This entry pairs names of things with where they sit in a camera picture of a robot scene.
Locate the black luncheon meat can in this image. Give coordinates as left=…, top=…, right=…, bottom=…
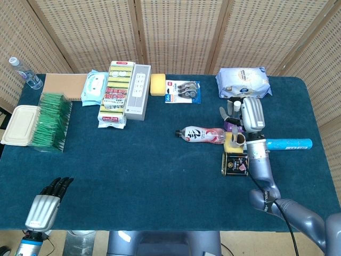
left=221, top=152, right=250, bottom=177

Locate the dark blue table mat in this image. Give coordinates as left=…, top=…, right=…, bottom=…
left=0, top=74, right=341, bottom=232

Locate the light blue wet wipes pack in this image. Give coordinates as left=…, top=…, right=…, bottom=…
left=80, top=69, right=109, bottom=107

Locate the small purple box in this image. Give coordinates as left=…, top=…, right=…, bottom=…
left=224, top=118, right=247, bottom=133

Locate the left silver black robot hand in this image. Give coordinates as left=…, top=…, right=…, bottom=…
left=24, top=177, right=75, bottom=231

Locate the pink labelled drink bottle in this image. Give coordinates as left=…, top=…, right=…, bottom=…
left=175, top=125, right=227, bottom=146

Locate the clear bottle with white cap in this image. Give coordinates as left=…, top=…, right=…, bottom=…
left=231, top=101, right=242, bottom=143

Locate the white lint roller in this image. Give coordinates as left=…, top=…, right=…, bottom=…
left=231, top=134, right=247, bottom=149

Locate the beige lidded food container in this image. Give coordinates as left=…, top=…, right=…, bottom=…
left=0, top=105, right=42, bottom=147

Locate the clear plastic water bottle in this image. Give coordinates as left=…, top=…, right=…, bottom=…
left=8, top=56, right=44, bottom=90

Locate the blue rolled tube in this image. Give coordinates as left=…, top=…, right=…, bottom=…
left=266, top=138, right=313, bottom=151

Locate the large yellow sponge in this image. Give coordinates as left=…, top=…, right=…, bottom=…
left=150, top=74, right=166, bottom=96

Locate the white power strip box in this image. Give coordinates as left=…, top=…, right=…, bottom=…
left=124, top=63, right=152, bottom=122

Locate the small yellow sponge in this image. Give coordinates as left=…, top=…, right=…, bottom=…
left=223, top=132, right=245, bottom=154

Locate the bamboo folding screen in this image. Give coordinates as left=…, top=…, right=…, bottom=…
left=0, top=0, right=341, bottom=214

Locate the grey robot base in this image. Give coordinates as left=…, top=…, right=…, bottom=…
left=108, top=230, right=222, bottom=256

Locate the clear box of green packets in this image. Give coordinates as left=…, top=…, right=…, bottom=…
left=28, top=92, right=73, bottom=153

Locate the brown spiral notebook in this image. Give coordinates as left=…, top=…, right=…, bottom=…
left=42, top=74, right=88, bottom=102

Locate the correction tape blister pack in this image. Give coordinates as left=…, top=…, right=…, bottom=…
left=164, top=79, right=202, bottom=104

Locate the white blue tissue pack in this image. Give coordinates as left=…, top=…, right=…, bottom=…
left=215, top=67, right=273, bottom=100

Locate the yellow sponge multipack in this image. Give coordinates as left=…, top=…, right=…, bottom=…
left=97, top=61, right=136, bottom=130

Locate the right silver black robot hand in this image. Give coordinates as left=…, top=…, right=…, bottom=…
left=218, top=97, right=266, bottom=134

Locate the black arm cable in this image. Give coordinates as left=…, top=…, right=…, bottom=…
left=241, top=157, right=299, bottom=256

